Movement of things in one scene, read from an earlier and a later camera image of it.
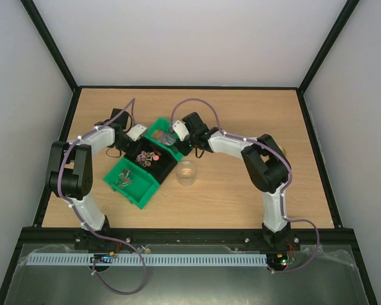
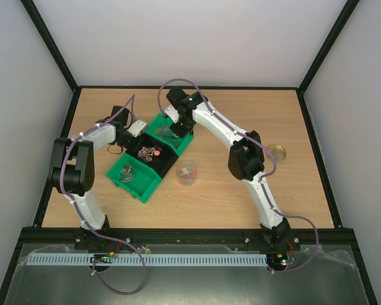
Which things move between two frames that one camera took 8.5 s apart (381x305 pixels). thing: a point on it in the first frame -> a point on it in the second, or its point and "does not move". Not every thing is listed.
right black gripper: x=182 y=147 -> x=180 y=128
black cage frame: x=40 y=235 does not move
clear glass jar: x=186 y=173 does not move
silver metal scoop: x=168 y=139 -> x=167 y=131
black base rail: x=188 y=236 does not move
